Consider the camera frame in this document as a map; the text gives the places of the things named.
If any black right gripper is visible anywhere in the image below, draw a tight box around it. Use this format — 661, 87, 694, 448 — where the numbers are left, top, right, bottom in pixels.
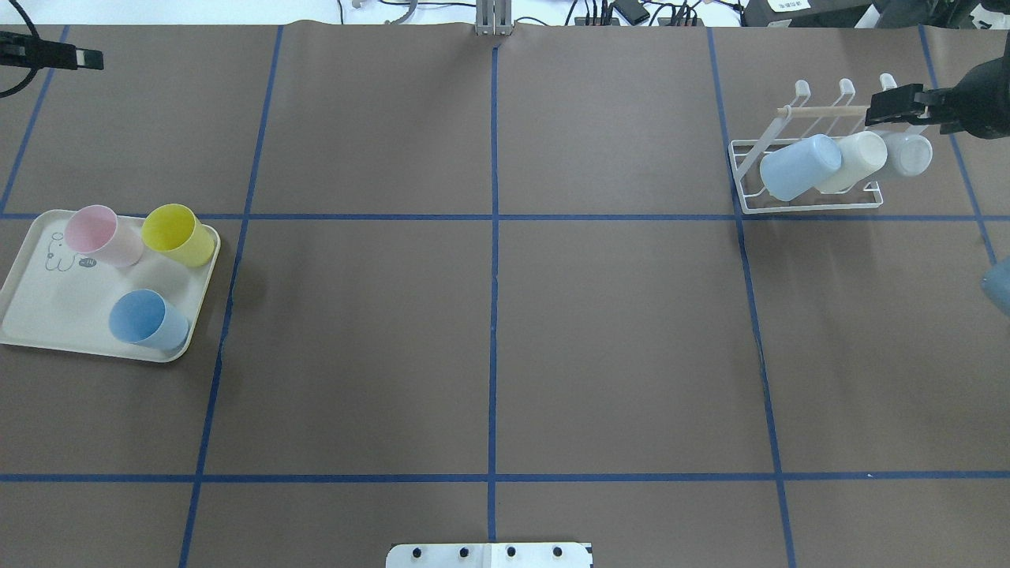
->
865, 42, 1009, 140

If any grey cup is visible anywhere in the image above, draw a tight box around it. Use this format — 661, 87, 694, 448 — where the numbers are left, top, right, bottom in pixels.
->
873, 132, 933, 181

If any cream white cup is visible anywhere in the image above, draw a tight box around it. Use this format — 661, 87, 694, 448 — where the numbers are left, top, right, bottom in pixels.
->
815, 130, 888, 195

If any light blue cup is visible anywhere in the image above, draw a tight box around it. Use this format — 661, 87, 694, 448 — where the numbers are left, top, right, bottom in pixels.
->
760, 134, 843, 202

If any pink cup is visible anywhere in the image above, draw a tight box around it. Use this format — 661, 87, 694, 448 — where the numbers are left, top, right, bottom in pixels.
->
64, 204, 145, 268

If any yellow cup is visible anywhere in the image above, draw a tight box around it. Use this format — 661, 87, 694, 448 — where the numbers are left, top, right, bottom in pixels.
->
140, 204, 215, 268

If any black labelled box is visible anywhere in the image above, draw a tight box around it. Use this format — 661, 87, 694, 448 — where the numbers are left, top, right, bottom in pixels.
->
742, 1, 873, 28

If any cream plastic tray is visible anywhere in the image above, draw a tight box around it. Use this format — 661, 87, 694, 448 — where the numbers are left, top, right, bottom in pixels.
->
1, 209, 221, 364

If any white wire cup rack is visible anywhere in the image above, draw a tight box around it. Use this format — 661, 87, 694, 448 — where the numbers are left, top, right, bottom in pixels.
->
728, 78, 921, 215

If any aluminium frame post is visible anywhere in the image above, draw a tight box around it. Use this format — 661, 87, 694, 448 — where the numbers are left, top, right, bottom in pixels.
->
473, 0, 514, 36

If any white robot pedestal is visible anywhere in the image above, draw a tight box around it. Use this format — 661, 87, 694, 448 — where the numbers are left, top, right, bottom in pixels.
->
385, 542, 594, 567

